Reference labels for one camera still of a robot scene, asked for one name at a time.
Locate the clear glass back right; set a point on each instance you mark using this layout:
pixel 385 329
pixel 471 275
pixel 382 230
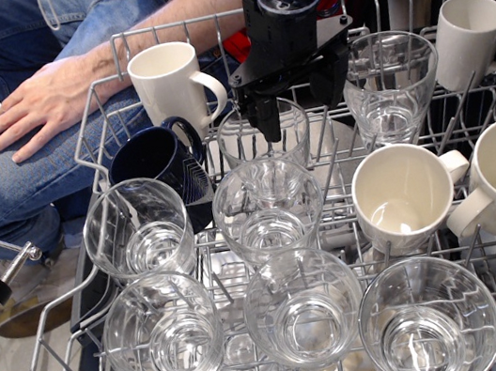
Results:
pixel 390 83

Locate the blue denim jeans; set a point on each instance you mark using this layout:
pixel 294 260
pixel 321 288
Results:
pixel 39 194

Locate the clear glass front left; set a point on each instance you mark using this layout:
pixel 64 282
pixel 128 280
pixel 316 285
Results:
pixel 164 321

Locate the clear glass middle centre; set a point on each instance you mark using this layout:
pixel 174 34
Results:
pixel 267 206

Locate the brown shoe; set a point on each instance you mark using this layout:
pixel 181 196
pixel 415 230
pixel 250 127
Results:
pixel 21 319

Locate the clear glass front centre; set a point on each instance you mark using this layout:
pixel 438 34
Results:
pixel 301 308

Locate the clear glass front right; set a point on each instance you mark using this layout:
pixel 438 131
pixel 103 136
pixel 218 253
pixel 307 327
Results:
pixel 428 314

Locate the dark blue patterned mug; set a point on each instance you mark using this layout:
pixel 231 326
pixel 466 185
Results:
pixel 172 153

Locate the person's bare hand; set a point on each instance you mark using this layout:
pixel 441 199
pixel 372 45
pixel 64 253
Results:
pixel 47 103

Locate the clear glass under gripper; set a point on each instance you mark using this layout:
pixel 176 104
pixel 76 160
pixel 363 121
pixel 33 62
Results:
pixel 240 142

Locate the white mug middle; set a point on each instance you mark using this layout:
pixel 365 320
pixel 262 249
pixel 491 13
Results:
pixel 402 194

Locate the clear glass middle left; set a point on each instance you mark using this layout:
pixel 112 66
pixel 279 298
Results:
pixel 138 226

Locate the white mug back right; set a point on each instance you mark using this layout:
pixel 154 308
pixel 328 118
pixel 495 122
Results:
pixel 465 43

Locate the person's bare forearm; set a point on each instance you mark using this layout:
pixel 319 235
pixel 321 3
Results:
pixel 203 22

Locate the grey wire dishwasher rack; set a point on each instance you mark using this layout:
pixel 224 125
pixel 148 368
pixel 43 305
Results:
pixel 364 240

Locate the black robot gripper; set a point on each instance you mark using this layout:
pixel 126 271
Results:
pixel 285 37

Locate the tall white mug back left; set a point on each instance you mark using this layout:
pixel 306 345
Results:
pixel 169 82

